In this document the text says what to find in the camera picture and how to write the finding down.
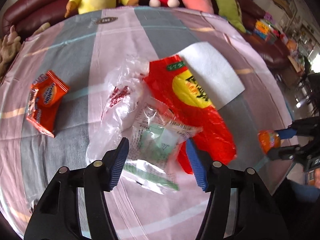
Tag clear plastic bag red print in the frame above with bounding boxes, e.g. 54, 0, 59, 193
86, 54, 150, 163

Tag white paper tissue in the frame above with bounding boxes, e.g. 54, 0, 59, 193
176, 42, 245, 110

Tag orange chocolate cake packet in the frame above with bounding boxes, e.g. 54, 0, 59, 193
26, 70, 70, 138

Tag clear green snack wrapper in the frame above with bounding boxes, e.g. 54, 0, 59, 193
122, 97, 203, 193

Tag dark red leather sofa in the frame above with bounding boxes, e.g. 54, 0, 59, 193
0, 0, 290, 68

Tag orange plastic toy egg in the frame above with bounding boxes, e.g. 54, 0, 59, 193
258, 129, 281, 155

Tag red plastic bag yellow print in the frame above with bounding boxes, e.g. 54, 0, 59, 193
142, 56, 237, 175

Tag checked pink grey tablecloth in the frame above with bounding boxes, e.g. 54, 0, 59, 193
0, 6, 294, 240

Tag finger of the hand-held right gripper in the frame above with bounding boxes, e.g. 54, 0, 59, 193
276, 117, 320, 139
269, 144, 309, 161

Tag person's leg in jeans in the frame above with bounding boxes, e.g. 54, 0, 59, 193
274, 170, 320, 240

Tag beige rabbit plush toy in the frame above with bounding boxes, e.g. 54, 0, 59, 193
0, 22, 50, 73

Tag colourful toy blocks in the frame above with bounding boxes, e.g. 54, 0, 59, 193
254, 12, 288, 44

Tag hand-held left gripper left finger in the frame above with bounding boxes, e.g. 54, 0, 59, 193
24, 137, 130, 240

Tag green dinosaur plush toy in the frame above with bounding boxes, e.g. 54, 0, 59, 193
211, 0, 247, 33

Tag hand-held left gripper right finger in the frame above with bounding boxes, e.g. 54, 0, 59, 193
185, 139, 288, 240

